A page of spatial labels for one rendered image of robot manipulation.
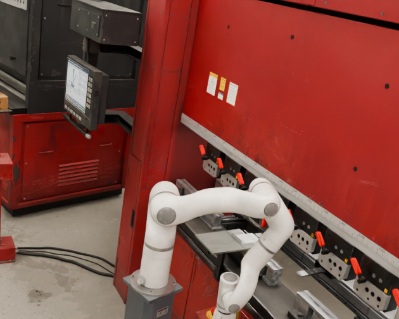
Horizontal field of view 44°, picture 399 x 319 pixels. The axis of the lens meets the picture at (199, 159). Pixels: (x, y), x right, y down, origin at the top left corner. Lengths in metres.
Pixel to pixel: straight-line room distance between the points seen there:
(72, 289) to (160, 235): 1.87
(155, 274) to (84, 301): 1.66
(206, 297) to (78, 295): 1.20
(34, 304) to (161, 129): 1.46
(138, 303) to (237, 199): 0.59
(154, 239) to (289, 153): 0.73
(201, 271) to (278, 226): 0.88
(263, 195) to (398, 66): 0.65
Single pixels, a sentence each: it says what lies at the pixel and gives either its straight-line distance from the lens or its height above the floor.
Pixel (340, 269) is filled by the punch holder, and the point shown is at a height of 1.21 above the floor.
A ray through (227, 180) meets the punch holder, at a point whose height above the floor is 1.22.
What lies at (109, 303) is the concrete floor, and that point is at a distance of 3.62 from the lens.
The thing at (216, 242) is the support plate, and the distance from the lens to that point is 2.48.
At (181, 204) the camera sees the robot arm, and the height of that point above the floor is 1.41.
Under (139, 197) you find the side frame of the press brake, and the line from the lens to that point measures 3.19.
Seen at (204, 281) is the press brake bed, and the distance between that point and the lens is 2.76.
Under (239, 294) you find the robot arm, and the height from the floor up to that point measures 1.05.
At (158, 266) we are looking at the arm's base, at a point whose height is 1.12.
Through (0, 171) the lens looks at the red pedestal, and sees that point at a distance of 3.64.
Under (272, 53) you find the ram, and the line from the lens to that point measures 2.36.
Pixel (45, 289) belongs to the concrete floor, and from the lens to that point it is 3.73.
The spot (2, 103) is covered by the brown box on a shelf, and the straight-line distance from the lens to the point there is 4.11.
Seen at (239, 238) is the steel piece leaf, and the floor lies 1.00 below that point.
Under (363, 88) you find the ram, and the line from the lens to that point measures 1.95.
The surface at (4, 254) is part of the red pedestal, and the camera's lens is 3.98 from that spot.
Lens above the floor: 2.20
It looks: 20 degrees down
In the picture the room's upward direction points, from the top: 10 degrees clockwise
